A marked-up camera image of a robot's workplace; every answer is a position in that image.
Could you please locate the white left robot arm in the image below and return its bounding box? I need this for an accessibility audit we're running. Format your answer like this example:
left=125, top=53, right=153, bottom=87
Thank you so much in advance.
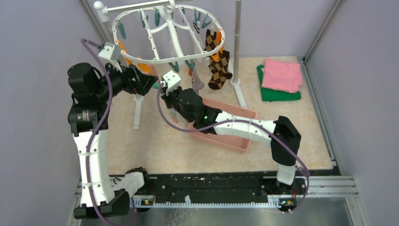
left=67, top=63, right=158, bottom=219

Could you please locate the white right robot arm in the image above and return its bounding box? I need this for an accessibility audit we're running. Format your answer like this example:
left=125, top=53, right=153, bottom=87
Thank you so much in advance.
left=156, top=84, right=308, bottom=194

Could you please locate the pink striped sock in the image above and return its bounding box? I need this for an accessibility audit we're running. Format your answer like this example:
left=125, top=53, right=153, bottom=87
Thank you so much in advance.
left=149, top=65, right=179, bottom=124

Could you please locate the white oval clip hanger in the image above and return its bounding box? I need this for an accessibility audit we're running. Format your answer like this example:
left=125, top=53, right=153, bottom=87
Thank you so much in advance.
left=97, top=0, right=225, bottom=65

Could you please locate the white sock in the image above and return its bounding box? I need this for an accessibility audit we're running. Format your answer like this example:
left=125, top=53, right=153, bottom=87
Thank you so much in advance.
left=175, top=17, right=205, bottom=55

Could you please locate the grey sock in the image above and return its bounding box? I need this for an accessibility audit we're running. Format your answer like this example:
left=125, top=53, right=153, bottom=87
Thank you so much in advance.
left=191, top=69, right=205, bottom=94

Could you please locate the white drying rack stand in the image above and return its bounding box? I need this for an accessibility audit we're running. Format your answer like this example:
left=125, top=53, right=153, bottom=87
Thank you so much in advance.
left=93, top=0, right=248, bottom=130

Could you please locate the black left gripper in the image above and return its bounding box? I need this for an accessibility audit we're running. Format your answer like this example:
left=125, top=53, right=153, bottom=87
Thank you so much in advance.
left=94, top=58, right=157, bottom=101

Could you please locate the brown argyle sock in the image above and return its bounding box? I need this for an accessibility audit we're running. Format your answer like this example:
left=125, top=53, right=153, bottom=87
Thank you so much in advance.
left=204, top=29, right=217, bottom=52
left=208, top=50, right=233, bottom=90

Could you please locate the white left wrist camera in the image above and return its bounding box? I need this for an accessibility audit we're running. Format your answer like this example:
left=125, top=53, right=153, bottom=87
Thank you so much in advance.
left=98, top=42, right=122, bottom=71

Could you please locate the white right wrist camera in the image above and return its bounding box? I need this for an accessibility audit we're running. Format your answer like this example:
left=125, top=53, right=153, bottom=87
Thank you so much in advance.
left=161, top=70, right=181, bottom=95

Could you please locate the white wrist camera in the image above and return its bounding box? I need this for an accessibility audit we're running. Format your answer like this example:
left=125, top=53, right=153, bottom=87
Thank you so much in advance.
left=161, top=70, right=181, bottom=95
left=98, top=42, right=122, bottom=71

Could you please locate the green folded cloth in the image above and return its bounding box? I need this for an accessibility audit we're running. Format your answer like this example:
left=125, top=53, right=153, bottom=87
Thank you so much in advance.
left=256, top=65, right=302, bottom=102

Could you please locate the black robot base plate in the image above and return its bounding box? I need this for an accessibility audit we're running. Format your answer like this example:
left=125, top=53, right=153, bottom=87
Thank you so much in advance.
left=134, top=172, right=307, bottom=206

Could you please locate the pink plastic basket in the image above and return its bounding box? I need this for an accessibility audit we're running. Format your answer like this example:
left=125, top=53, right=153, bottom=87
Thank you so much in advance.
left=190, top=98, right=258, bottom=154

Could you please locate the pink folded cloth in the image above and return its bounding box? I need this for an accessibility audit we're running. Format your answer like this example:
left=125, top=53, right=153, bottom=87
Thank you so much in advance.
left=262, top=58, right=302, bottom=93

